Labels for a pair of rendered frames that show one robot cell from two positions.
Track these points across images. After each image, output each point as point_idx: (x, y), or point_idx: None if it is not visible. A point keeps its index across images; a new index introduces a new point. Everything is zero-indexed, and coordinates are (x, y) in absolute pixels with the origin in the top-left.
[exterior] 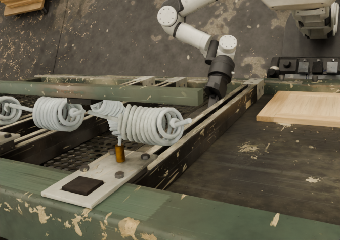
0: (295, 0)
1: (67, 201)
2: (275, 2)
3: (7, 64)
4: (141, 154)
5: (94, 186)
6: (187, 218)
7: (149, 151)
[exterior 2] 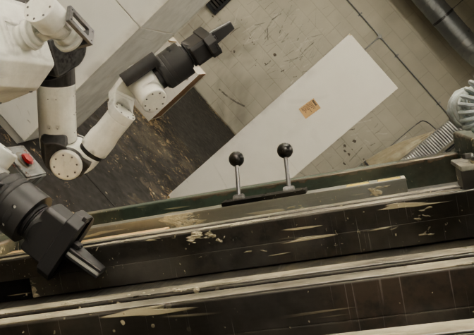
0: (20, 80)
1: None
2: (1, 79)
3: None
4: (460, 160)
5: None
6: None
7: (404, 197)
